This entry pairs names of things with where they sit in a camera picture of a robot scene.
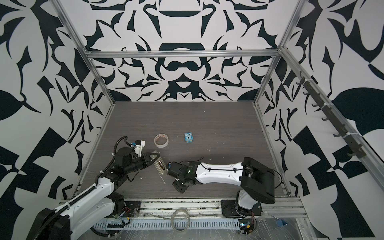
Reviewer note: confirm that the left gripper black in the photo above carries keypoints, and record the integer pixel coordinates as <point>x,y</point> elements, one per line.
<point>146,159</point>

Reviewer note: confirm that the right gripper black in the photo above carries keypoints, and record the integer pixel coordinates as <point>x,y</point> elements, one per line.
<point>175,185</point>

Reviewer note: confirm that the white remote control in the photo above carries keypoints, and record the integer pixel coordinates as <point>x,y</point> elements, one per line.
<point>162,169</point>

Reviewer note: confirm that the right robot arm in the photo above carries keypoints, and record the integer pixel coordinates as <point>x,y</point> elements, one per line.
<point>257,181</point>

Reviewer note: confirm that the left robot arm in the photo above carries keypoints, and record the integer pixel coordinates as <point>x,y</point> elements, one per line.
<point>72,219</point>

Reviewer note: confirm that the roll of clear tape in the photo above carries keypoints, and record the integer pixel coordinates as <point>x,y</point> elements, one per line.
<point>161,141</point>

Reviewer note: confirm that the blue owl toy block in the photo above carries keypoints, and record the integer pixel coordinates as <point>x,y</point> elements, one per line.
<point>189,137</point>

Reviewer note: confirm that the small electronics board green LED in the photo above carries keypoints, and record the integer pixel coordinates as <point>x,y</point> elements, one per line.
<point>247,228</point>

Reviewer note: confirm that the blue tape piece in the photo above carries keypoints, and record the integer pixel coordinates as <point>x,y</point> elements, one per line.
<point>281,223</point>

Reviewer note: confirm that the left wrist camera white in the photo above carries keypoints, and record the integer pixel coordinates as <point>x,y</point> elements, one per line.
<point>137,147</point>

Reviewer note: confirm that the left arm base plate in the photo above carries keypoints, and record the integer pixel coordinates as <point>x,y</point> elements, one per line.
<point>131,209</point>

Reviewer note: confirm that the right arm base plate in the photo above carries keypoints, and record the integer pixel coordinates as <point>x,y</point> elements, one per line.
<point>231,210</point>

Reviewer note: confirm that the white slotted cable duct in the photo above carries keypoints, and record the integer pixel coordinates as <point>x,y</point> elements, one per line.
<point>160,224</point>

